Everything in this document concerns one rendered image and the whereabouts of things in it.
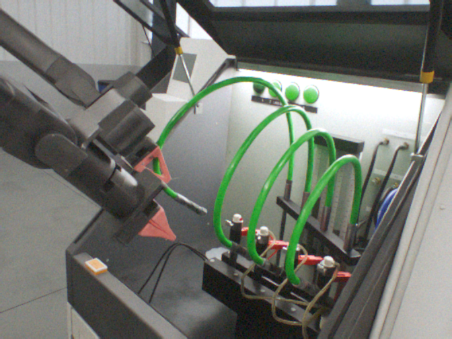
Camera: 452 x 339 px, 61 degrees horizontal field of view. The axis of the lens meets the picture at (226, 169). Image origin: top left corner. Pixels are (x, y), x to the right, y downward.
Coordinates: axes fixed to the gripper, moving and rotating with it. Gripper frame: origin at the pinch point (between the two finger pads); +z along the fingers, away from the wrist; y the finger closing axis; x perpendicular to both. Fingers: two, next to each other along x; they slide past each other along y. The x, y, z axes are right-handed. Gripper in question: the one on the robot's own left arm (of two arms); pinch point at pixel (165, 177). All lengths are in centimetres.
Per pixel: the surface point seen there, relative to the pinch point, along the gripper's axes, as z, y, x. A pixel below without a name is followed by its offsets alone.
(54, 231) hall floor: 16, 236, 92
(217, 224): 10.4, -15.0, -1.0
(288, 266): 19.1, -27.7, -4.7
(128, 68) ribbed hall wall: -76, 730, -93
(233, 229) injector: 20.1, 0.9, -3.0
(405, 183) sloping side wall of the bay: 26.4, -24.8, -31.0
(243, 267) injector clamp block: 29.6, 2.2, 1.4
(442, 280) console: 35, -36, -21
